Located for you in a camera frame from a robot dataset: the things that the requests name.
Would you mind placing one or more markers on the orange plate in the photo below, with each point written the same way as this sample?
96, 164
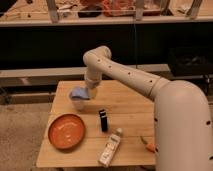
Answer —
66, 131

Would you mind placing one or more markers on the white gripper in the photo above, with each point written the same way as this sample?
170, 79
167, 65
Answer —
92, 93

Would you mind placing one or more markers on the wooden table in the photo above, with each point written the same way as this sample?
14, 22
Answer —
115, 106

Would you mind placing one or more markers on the white plastic bottle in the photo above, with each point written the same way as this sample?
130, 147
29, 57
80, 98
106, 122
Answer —
110, 148

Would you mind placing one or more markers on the long wooden shelf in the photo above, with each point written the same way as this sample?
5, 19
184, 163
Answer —
51, 76

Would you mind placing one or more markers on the orange carrot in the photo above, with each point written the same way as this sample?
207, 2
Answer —
149, 146

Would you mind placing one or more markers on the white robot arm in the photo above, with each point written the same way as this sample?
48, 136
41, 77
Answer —
183, 130

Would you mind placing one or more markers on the white ceramic cup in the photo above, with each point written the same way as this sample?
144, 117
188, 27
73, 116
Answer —
79, 104

